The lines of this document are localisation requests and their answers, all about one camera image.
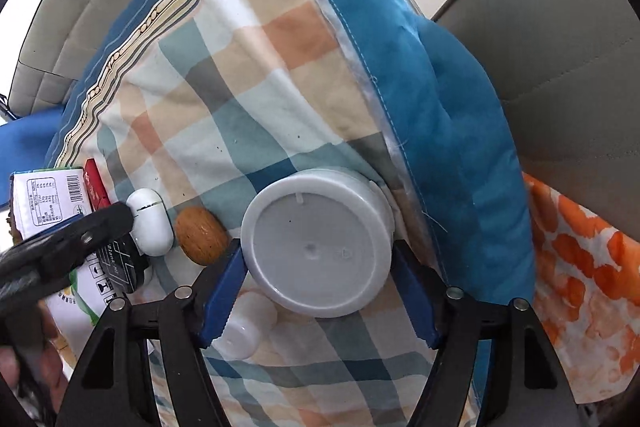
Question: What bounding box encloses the black and white round container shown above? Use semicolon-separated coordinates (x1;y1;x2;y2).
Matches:
97;234;153;294

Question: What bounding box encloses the small white plastic bottle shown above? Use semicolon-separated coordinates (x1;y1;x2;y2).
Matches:
220;292;278;360

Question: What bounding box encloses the white and green package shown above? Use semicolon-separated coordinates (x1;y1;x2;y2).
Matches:
45;267;151;355

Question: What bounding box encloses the brown walnut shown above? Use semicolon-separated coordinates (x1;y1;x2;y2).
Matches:
175;207;231;267

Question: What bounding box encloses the red box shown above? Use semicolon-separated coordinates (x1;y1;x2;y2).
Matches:
82;158;111;210

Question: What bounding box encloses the grey leather chair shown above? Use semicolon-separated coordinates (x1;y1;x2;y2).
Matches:
430;0;640;238

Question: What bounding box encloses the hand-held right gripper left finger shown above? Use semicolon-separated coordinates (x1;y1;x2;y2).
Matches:
55;237;248;427

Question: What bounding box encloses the large white round lid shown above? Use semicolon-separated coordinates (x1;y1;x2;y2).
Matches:
241;168;396;319

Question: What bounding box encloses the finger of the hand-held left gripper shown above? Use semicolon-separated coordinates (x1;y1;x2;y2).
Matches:
0;202;137;308

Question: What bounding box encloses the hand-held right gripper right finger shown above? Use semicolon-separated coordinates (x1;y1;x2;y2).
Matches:
392;239;591;427

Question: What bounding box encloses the white carton with barcode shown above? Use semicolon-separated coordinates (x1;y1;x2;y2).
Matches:
10;167;96;248

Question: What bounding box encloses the plaid bedsheet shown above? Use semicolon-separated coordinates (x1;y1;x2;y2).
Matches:
47;0;481;427

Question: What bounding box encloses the orange printed cloth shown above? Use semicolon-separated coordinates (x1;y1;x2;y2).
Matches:
522;172;640;405

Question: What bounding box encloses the blue quilt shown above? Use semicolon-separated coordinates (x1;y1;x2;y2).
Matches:
265;0;538;427

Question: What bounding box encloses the white oval case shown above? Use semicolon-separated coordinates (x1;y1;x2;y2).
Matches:
126;188;175;257

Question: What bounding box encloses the person's left hand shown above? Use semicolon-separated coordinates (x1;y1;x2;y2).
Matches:
0;309;68;413

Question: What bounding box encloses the white padded sofa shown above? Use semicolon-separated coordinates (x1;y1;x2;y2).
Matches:
10;0;156;118

